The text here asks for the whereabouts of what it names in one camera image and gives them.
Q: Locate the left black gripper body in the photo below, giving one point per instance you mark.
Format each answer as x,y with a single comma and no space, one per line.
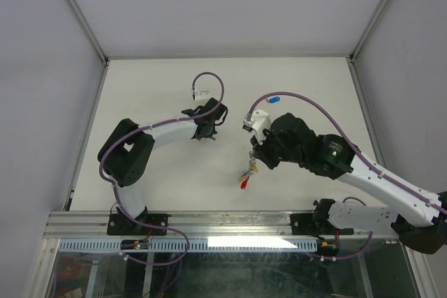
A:
212,131

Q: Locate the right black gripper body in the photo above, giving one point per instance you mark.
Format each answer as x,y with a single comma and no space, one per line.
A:
270,151

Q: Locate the red handle keyring holder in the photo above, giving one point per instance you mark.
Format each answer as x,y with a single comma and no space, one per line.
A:
251,169

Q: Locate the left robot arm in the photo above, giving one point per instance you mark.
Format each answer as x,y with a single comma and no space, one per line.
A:
125,155

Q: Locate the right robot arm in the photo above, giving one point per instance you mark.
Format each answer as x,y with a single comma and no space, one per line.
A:
413,215

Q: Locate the blue tag key far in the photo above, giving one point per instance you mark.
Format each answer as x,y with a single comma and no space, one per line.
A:
272,99

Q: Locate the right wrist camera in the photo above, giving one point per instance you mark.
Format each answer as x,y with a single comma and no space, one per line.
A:
256,122

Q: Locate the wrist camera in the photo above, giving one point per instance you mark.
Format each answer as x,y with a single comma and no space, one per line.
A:
200,96
256,122

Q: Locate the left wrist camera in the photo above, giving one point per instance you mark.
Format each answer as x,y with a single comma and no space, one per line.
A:
200,96

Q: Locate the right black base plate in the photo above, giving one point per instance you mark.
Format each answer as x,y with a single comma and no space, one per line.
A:
303,224

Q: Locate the aluminium mounting rail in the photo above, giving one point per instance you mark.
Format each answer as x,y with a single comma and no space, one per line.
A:
85,224

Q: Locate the white slotted cable duct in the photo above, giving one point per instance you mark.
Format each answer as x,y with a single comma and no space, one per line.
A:
228,244

